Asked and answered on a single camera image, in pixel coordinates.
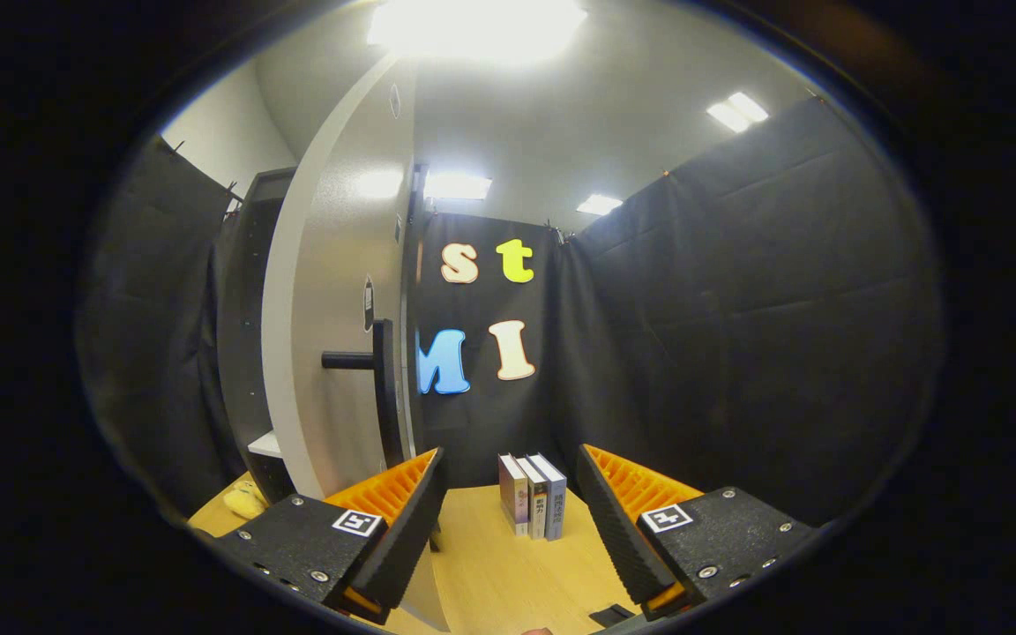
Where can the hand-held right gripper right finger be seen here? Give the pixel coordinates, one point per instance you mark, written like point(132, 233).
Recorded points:
point(618, 529)

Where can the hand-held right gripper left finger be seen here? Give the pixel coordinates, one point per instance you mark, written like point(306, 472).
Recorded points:
point(409, 525)

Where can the beige cabinet door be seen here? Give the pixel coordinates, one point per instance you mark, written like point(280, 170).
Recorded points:
point(332, 265)

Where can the dark cabinet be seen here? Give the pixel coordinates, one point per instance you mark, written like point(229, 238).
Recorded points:
point(243, 309)

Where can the grey blue spine book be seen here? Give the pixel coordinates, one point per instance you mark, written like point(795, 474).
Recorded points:
point(556, 503)

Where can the white spine book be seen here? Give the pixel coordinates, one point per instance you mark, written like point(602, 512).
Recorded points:
point(539, 507)

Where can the yellow soft toy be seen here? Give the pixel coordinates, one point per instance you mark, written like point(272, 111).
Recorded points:
point(245, 501)

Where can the black backdrop cloth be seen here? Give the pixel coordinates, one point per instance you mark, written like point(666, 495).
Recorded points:
point(155, 335)
point(737, 335)

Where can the double ceiling light panel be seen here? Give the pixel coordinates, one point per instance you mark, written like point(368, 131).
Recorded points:
point(737, 111)

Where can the large ceiling light panel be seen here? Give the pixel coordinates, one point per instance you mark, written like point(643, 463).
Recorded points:
point(477, 31)

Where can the small black bracket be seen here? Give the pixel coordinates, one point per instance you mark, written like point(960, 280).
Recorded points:
point(612, 615)

